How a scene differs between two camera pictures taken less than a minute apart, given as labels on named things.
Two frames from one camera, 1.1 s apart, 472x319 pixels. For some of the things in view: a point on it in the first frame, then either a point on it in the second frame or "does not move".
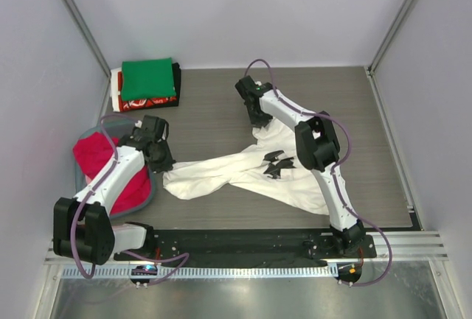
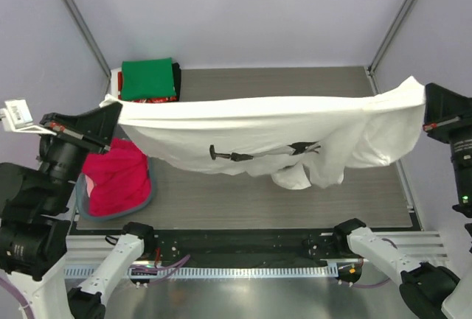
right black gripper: [259, 121] → [444, 107]
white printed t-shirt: [274, 168] → [303, 142]
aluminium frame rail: [407, 246] does not move
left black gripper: [167, 164] → [94, 127]
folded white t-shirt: [114, 91] does not move
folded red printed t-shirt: [132, 104] does not move
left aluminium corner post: [77, 16] does not move
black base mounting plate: [251, 246] does not move
